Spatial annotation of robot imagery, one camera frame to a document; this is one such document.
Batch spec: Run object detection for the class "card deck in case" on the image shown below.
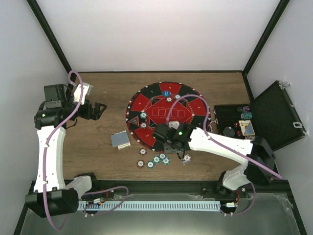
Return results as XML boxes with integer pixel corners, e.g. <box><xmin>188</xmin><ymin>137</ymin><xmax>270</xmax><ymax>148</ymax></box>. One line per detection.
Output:
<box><xmin>239</xmin><ymin>120</ymin><xmax>255</xmax><ymax>136</ymax></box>

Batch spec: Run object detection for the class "purple chip row in case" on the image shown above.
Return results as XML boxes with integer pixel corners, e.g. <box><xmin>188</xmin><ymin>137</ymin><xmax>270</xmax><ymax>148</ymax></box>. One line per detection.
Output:
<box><xmin>243</xmin><ymin>106</ymin><xmax>250</xmax><ymax>112</ymax></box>

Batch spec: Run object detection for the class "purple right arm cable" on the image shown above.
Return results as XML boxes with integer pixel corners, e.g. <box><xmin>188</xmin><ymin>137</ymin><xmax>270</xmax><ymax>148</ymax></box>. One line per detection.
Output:
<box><xmin>165</xmin><ymin>94</ymin><xmax>282</xmax><ymax>217</ymax></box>

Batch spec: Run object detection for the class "black poker chip case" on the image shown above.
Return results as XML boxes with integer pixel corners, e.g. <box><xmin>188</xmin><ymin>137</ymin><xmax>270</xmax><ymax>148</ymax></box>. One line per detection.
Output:
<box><xmin>214</xmin><ymin>80</ymin><xmax>307</xmax><ymax>151</ymax></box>

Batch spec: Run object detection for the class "black front mounting rail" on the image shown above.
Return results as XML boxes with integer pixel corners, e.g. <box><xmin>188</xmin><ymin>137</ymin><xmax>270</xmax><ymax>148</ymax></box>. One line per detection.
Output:
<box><xmin>88</xmin><ymin>180</ymin><xmax>292</xmax><ymax>199</ymax></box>

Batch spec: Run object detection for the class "blue backed card deck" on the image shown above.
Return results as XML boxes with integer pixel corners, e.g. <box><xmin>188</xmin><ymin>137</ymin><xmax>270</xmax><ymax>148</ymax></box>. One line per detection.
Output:
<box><xmin>111</xmin><ymin>131</ymin><xmax>129</xmax><ymax>147</ymax></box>

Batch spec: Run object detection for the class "teal 50 chip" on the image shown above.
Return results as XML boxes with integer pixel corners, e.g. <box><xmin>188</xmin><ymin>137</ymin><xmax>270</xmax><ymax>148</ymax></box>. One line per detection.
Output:
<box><xmin>139</xmin><ymin>112</ymin><xmax>147</xmax><ymax>118</ymax></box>

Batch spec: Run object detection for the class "black round dealer button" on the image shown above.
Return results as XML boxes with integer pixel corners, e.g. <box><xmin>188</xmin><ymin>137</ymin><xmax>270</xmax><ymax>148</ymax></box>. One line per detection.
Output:
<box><xmin>223</xmin><ymin>127</ymin><xmax>236</xmax><ymax>138</ymax></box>

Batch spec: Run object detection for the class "red 100 chip off mat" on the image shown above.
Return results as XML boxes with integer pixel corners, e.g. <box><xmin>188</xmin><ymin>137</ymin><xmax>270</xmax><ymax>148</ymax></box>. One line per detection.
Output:
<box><xmin>139</xmin><ymin>148</ymin><xmax>147</xmax><ymax>155</ymax></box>

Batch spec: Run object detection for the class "blue white poker chip stack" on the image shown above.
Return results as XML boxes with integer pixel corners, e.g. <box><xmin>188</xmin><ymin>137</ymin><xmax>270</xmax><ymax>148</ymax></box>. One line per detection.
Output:
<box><xmin>181</xmin><ymin>154</ymin><xmax>191</xmax><ymax>165</ymax></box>

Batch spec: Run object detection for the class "blue small blind button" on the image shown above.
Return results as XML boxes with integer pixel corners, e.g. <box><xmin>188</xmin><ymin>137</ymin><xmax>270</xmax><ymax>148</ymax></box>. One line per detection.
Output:
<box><xmin>162</xmin><ymin>91</ymin><xmax>171</xmax><ymax>97</ymax></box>

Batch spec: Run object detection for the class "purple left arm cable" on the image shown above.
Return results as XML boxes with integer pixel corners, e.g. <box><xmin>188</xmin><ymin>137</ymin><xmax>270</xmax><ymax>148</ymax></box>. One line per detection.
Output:
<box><xmin>42</xmin><ymin>70</ymin><xmax>129</xmax><ymax>231</ymax></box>

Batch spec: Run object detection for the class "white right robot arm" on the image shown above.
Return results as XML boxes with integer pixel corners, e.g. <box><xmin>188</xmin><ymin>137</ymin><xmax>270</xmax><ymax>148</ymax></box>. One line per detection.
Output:
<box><xmin>152</xmin><ymin>123</ymin><xmax>281</xmax><ymax>197</ymax></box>

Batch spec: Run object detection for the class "light blue slotted cable duct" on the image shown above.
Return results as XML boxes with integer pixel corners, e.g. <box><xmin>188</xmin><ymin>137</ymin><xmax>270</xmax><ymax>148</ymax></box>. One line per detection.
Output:
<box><xmin>77</xmin><ymin>201</ymin><xmax>221</xmax><ymax>212</ymax></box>

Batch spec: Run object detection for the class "round red black poker mat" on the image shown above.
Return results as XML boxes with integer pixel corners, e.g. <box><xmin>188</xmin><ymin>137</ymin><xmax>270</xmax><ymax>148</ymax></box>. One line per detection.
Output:
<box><xmin>126</xmin><ymin>82</ymin><xmax>210</xmax><ymax>153</ymax></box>

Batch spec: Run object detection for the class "black enclosure frame post right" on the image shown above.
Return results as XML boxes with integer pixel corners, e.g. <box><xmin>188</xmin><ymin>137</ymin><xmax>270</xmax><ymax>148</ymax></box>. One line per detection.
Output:
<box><xmin>243</xmin><ymin>0</ymin><xmax>290</xmax><ymax>76</ymax></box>

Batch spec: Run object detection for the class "black enclosure frame post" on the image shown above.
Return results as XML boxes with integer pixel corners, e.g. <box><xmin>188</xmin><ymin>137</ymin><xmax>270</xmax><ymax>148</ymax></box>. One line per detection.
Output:
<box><xmin>26</xmin><ymin>0</ymin><xmax>72</xmax><ymax>73</ymax></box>
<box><xmin>243</xmin><ymin>0</ymin><xmax>290</xmax><ymax>76</ymax></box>

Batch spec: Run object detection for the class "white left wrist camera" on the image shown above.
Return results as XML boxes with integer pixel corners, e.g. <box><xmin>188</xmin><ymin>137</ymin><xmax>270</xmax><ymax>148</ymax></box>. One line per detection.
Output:
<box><xmin>73</xmin><ymin>83</ymin><xmax>93</xmax><ymax>105</ymax></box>

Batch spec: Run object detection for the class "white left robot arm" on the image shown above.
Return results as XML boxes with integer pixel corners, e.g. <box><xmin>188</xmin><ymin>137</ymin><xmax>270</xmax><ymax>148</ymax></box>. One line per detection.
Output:
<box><xmin>25</xmin><ymin>83</ymin><xmax>106</xmax><ymax>218</ymax></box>

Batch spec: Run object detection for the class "white card box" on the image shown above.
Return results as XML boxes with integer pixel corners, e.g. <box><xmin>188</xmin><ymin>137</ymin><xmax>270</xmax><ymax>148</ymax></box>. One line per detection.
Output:
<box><xmin>117</xmin><ymin>143</ymin><xmax>131</xmax><ymax>150</ymax></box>

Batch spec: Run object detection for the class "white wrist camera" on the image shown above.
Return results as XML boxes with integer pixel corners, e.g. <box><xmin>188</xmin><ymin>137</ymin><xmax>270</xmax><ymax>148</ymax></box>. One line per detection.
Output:
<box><xmin>168</xmin><ymin>121</ymin><xmax>180</xmax><ymax>130</ymax></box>
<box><xmin>73</xmin><ymin>83</ymin><xmax>93</xmax><ymax>105</ymax></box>

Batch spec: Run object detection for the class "red poker chip stack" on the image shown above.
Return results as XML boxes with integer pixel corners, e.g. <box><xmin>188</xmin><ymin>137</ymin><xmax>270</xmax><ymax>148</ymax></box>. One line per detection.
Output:
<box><xmin>136</xmin><ymin>160</ymin><xmax>145</xmax><ymax>168</ymax></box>

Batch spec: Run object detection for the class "black enclosure frame post left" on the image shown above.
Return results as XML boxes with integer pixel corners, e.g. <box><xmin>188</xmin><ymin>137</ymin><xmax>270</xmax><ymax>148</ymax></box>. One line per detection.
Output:
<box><xmin>26</xmin><ymin>0</ymin><xmax>72</xmax><ymax>73</ymax></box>

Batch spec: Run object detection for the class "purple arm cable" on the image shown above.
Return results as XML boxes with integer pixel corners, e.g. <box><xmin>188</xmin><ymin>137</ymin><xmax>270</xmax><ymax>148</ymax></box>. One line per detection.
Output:
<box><xmin>165</xmin><ymin>94</ymin><xmax>282</xmax><ymax>217</ymax></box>
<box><xmin>42</xmin><ymin>70</ymin><xmax>129</xmax><ymax>231</ymax></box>

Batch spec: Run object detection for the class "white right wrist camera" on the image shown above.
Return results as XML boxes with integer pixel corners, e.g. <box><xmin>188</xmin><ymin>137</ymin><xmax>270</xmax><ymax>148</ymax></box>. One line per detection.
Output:
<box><xmin>168</xmin><ymin>121</ymin><xmax>180</xmax><ymax>130</ymax></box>

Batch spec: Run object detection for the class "teal chip row in case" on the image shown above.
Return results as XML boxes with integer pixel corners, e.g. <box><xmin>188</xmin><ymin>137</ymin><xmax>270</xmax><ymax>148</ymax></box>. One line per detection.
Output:
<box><xmin>241</xmin><ymin>112</ymin><xmax>253</xmax><ymax>120</ymax></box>

